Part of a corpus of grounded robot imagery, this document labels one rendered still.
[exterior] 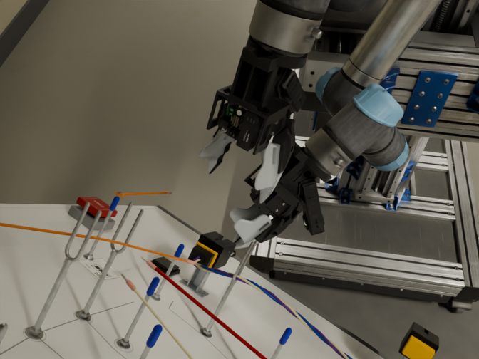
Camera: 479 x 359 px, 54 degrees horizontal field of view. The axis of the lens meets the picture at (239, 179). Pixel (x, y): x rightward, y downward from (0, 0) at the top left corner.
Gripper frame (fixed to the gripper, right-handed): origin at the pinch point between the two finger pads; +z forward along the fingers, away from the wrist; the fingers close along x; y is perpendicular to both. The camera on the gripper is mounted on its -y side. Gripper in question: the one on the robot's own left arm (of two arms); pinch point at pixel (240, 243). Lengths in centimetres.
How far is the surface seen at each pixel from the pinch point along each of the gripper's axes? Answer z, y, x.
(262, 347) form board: 1.9, -0.2, 21.4
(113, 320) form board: 7.0, 21.9, 23.9
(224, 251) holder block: -1.8, 8.4, 9.9
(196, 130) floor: 28, -44, -155
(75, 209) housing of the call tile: 13.4, 25.1, -3.4
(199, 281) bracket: 5.6, 6.4, 8.6
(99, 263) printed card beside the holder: 10.3, 21.9, 10.8
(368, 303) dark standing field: 12, -104, -55
